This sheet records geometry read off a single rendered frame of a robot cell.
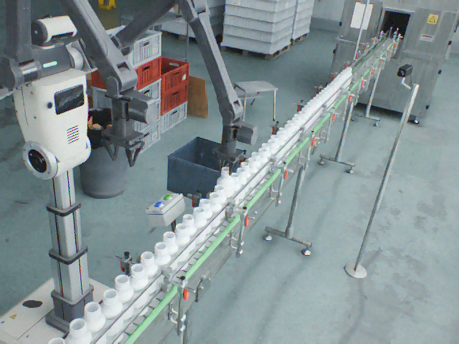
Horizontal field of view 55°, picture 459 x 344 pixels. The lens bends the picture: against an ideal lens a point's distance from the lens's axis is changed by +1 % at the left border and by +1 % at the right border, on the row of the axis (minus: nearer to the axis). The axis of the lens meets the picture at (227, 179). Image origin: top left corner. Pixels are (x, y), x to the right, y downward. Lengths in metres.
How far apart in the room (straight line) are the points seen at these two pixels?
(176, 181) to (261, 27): 6.08
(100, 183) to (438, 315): 2.60
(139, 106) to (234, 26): 7.23
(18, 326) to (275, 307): 1.45
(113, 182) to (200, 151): 1.22
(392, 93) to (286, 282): 3.79
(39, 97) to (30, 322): 1.21
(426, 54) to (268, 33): 3.07
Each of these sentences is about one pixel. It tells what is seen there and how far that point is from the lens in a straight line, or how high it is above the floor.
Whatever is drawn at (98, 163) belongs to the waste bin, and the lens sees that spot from 3.53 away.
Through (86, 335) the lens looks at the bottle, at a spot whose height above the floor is 1.13.
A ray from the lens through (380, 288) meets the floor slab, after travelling 3.24.
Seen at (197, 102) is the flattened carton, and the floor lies 0.19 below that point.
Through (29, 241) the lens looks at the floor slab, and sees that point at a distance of 3.36.
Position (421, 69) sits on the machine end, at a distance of 6.14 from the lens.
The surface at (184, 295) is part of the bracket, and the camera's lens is 1.38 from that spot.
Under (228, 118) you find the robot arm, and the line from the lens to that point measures 1.55.
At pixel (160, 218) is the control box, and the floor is 1.09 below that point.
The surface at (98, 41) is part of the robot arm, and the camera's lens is 1.21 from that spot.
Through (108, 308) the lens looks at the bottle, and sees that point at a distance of 1.23.
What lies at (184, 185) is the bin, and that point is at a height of 0.80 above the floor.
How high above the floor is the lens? 2.02
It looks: 30 degrees down
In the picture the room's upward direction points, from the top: 6 degrees clockwise
